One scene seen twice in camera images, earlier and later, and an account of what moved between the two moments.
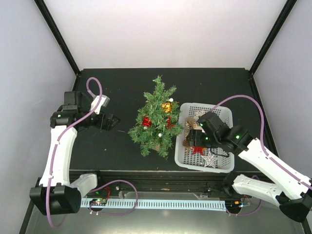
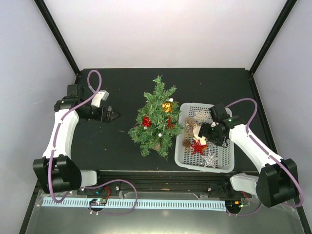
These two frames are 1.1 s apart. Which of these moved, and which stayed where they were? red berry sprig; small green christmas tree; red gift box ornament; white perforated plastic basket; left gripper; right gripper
Moved: left gripper; right gripper
Stayed: white perforated plastic basket; red gift box ornament; small green christmas tree; red berry sprig
